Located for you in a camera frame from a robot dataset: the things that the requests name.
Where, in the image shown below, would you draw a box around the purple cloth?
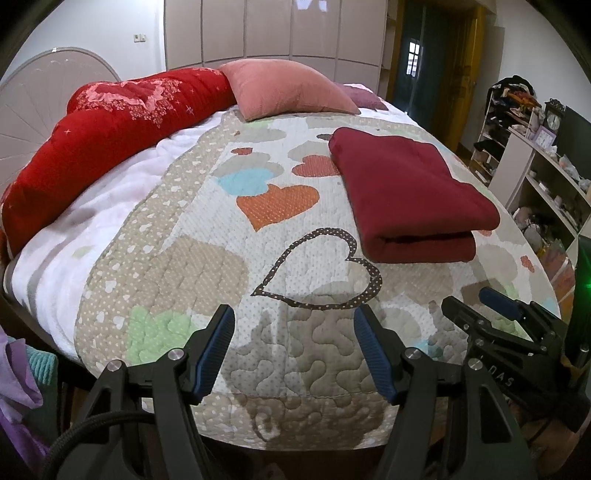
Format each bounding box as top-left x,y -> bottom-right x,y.
0,330 -> 51,467

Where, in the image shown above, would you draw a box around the white shelf unit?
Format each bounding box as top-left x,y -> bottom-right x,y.
501,127 -> 591,241

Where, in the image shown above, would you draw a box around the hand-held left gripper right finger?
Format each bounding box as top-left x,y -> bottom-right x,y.
353,305 -> 541,480

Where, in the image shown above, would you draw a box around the pink pillow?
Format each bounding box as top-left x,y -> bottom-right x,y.
218,59 -> 362,123

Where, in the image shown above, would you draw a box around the teal cloth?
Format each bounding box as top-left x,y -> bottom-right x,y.
25,346 -> 61,435

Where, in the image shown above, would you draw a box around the heart patterned quilt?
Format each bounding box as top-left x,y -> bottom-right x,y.
74,99 -> 561,450

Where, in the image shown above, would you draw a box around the black screen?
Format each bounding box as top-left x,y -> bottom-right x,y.
558,105 -> 591,181

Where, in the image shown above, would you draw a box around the maroon garment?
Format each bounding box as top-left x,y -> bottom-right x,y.
328,127 -> 502,264

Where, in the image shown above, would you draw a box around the dark door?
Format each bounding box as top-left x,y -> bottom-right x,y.
392,0 -> 467,134

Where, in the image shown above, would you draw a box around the purple pillow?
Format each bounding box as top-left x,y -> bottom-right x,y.
335,82 -> 389,112

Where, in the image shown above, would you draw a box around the dark mantel clock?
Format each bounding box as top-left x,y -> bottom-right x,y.
544,99 -> 566,137

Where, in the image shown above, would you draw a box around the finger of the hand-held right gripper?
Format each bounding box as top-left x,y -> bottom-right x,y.
441,295 -> 544,356
478,286 -> 570,341

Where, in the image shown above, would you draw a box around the red floral comforter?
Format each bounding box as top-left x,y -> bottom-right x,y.
0,67 -> 234,257

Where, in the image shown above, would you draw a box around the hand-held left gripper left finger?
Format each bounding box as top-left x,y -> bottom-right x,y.
58,304 -> 236,480

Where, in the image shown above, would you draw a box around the beige wardrobe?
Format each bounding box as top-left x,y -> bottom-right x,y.
164,0 -> 398,95

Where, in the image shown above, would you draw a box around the white fleece blanket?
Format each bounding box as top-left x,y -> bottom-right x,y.
4,108 -> 232,356

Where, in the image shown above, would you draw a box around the white round fan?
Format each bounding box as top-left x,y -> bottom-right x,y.
0,46 -> 122,195

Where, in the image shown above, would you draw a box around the black braided cable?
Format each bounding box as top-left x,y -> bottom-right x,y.
41,408 -> 155,480

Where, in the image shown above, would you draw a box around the white shoe rack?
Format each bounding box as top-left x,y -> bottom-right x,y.
468,76 -> 543,185

